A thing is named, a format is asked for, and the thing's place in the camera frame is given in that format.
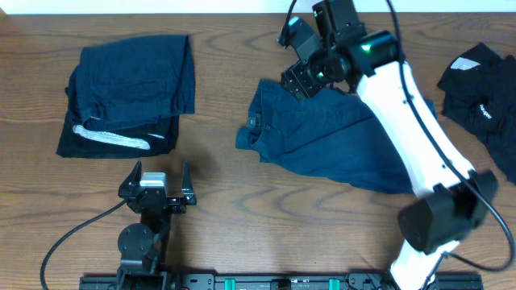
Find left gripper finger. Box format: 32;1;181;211
119;161;142;190
181;161;194;198

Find blue denim shorts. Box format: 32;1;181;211
235;80;413;194

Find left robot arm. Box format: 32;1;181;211
115;162;197;290

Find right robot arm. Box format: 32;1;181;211
278;1;497;289

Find folded black shorts white stripe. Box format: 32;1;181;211
56;112;179;159

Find folded navy shorts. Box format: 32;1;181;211
66;35;196;131

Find black garment with logo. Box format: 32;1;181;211
437;43;515;183

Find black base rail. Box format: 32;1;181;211
78;272;484;290

